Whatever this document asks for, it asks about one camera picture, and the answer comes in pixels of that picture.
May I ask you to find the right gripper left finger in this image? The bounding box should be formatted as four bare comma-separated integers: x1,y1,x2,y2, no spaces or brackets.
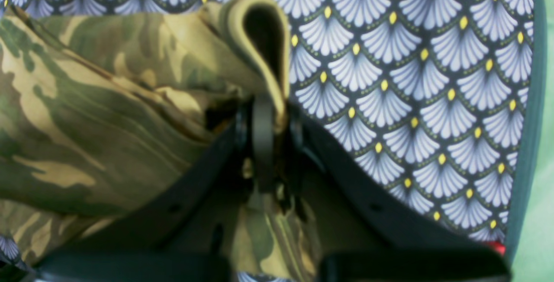
34,96,274,282

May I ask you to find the red and black clamp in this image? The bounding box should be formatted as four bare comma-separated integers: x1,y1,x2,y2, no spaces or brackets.
485,241,506,256

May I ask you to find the camouflage T-shirt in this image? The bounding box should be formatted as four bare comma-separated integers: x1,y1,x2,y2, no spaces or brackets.
0,0,323,282

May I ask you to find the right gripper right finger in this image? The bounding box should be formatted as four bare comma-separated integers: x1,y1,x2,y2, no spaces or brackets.
288,105,511,282

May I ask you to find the fan-patterned purple tablecloth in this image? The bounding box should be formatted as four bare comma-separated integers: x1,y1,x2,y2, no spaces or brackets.
1,0,546,282

